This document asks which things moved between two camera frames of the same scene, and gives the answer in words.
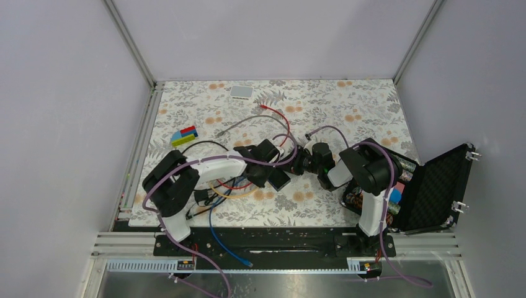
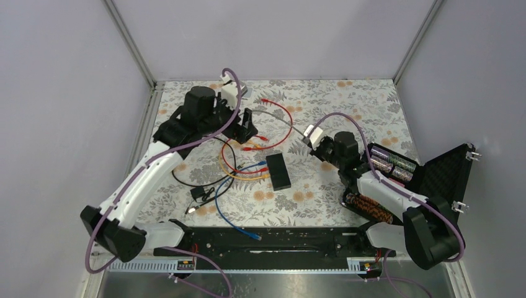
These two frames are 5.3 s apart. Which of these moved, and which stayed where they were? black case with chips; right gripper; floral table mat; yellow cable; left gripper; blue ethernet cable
Moved: blue ethernet cable; left gripper; yellow cable; right gripper
Stayed: black case with chips; floral table mat
